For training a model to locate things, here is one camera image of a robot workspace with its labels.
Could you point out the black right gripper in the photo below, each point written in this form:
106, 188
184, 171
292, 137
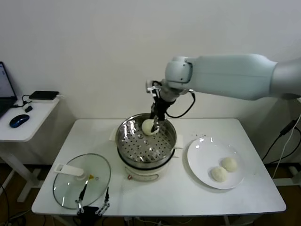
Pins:
162, 108

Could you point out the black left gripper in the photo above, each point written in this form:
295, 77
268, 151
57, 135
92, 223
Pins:
89, 215

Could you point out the white steamed baozi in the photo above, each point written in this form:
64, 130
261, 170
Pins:
147, 128
219, 174
229, 164

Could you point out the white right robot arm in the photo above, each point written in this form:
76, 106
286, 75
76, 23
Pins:
223, 75

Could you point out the perforated steel steamer basket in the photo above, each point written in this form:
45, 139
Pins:
134, 150

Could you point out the white round plate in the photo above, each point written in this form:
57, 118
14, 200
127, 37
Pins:
211, 153

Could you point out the white side desk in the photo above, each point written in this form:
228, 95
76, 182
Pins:
23, 131

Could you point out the blue black computer mouse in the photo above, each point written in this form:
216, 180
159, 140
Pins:
18, 121

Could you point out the small black adapter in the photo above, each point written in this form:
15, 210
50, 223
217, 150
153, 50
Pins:
28, 109

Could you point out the black flat hard drive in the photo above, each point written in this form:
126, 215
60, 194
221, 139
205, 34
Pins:
44, 95

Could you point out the black laptop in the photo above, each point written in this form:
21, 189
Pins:
4, 82

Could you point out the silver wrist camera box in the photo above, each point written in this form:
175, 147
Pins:
151, 88

